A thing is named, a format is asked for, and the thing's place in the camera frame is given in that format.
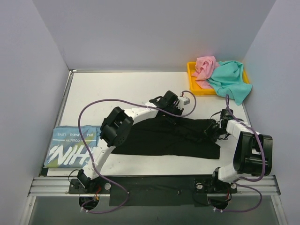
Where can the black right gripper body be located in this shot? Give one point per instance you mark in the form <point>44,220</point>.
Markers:
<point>214,126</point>

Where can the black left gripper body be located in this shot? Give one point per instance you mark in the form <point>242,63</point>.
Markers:
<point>175,112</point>

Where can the black t shirt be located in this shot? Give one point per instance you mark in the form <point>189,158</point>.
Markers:
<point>159,136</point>

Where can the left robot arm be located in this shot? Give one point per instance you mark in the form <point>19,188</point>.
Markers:
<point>117,125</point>

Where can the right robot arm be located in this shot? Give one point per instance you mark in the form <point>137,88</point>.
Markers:
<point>252,159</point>

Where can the yellow plastic bin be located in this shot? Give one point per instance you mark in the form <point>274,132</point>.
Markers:
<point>193,86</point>

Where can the teal t shirt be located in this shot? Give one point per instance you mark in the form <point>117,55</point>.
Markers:
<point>227,79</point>

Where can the pink t shirt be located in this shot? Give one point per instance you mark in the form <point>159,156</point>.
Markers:
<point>204,68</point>

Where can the folded light blue t shirt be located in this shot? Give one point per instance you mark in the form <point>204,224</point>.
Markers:
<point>66,149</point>

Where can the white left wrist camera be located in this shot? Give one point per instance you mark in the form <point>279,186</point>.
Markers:
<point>183,101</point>

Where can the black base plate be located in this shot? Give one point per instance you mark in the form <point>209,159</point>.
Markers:
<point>156,190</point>

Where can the aluminium front rail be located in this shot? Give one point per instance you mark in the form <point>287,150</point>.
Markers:
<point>59,186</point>

